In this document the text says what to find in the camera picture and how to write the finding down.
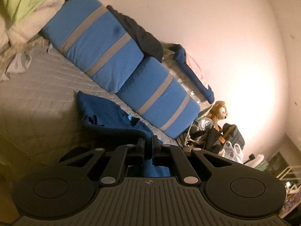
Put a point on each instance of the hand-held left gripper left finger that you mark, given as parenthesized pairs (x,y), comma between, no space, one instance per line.
(141,144)

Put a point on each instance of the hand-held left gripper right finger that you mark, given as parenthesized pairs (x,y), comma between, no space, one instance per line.
(155,144)

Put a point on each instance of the blue sweater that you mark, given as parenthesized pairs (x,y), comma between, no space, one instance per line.
(105,113)

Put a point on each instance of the blue grey-striped pillow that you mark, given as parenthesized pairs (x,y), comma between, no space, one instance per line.
(155,94)
(94,40)

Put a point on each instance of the shiny silver plastic wrap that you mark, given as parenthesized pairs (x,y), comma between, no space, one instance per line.
(204,124)

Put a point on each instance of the brown teddy bear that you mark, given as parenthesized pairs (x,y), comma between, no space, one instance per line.
(217,113)

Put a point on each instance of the clear plastic wrapped bundle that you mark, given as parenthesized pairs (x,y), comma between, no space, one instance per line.
(175,71)

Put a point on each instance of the clear plastic bag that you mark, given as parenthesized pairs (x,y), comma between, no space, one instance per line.
(231,153)

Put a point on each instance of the folded blue garment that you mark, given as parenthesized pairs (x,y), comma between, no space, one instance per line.
(195,77)

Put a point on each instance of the grey quilted bedspread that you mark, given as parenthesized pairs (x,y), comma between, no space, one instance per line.
(47,103)

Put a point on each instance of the white round appliance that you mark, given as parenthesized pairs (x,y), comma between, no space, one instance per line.
(257,161)

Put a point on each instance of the dark cloth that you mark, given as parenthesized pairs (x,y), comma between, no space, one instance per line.
(141,35)

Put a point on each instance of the light grey cloth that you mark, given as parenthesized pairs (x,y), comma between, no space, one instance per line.
(18,62)

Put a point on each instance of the beige lace cloth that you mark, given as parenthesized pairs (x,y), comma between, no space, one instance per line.
(11,51)

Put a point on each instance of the white comforter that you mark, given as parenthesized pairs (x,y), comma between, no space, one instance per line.
(25,26)

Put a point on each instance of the white frame rack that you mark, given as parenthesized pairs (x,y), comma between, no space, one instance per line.
(288,176)

